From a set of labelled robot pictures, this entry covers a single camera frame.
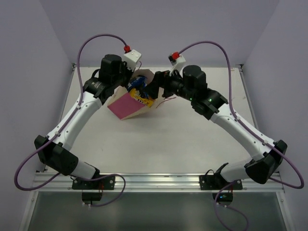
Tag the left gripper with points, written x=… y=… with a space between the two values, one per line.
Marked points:
x=126 y=78

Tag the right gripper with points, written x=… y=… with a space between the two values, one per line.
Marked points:
x=161 y=79

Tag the pink beige paper bag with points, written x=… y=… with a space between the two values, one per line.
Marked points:
x=123 y=106

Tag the blue M&M snack packet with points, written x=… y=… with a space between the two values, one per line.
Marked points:
x=138 y=81

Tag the yellow M&M snack packet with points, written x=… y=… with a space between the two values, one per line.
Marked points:
x=144 y=99

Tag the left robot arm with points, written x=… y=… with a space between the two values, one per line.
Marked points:
x=54 y=148

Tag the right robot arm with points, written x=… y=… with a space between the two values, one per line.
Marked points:
x=191 y=85

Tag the left black controller box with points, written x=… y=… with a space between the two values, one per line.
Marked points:
x=90 y=197

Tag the black controller box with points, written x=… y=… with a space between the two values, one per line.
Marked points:
x=90 y=197
x=223 y=197

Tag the right black controller box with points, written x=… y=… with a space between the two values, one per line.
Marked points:
x=223 y=197

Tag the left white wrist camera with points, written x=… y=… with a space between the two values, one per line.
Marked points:
x=132 y=58

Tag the left black base bracket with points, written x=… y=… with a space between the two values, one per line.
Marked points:
x=108 y=183

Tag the black base bracket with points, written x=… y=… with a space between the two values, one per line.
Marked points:
x=212 y=181
x=108 y=183

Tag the right black base bracket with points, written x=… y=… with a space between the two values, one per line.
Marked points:
x=212 y=181

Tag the aluminium mounting rail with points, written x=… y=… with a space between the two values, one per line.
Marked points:
x=165 y=183

